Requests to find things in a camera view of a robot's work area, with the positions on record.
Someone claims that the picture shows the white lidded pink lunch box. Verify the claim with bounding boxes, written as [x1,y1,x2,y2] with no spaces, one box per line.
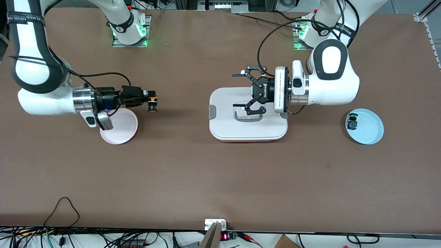
[209,87,288,143]

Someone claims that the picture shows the pink round plate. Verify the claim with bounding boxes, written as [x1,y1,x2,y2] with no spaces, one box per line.
[100,109,139,145]

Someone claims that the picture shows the white power strip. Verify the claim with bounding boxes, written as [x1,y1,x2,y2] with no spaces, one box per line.
[198,0,248,11]

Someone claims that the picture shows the light blue round plate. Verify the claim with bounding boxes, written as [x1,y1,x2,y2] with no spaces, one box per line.
[345,108,384,145]

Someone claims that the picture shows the red black clip leads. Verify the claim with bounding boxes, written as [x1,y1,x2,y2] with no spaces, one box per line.
[238,232,263,248]

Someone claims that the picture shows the aluminium profile bar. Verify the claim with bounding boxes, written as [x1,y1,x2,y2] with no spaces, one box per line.
[199,221,222,248]

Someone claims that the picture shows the brown cardboard box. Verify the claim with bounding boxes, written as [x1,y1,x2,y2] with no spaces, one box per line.
[274,234,301,248]

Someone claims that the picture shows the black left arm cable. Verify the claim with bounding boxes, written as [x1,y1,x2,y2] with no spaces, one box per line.
[257,0,360,74]

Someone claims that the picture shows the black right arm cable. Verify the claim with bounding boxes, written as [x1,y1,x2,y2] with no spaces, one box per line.
[9,55,132,95]

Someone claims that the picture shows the black arm base cable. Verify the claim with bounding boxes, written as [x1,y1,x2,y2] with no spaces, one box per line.
[234,10,302,28]

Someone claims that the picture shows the thin black looped cable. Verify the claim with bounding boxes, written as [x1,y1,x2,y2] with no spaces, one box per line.
[43,197,80,228]

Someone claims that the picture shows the white metal bracket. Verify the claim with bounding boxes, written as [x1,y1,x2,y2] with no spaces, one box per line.
[205,219,227,231]

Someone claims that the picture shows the black flat looped cable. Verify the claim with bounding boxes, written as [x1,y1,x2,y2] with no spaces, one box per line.
[346,233,380,245]

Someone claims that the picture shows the aluminium corner bracket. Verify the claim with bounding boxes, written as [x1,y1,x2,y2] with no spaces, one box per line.
[413,13,431,36]

